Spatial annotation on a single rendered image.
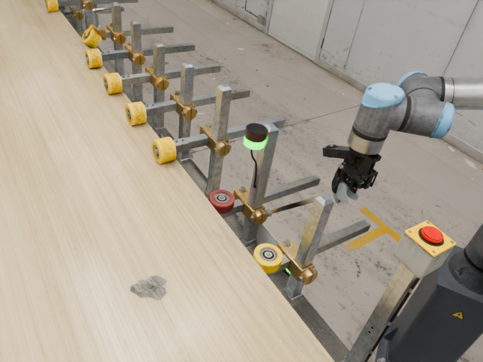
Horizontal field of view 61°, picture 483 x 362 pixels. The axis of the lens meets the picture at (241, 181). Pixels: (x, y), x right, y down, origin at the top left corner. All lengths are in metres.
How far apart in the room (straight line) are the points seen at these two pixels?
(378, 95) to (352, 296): 1.47
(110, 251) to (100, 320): 0.20
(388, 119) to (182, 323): 0.68
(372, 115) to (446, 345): 1.19
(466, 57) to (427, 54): 0.33
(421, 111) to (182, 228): 0.69
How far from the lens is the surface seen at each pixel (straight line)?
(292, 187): 1.43
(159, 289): 1.02
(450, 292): 1.73
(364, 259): 2.51
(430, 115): 1.08
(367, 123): 1.06
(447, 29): 3.88
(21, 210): 1.27
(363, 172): 1.13
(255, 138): 1.09
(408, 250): 0.86
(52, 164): 1.42
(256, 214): 1.29
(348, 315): 2.23
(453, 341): 1.95
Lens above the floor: 1.74
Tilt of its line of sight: 39 degrees down
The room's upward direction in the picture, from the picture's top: 9 degrees clockwise
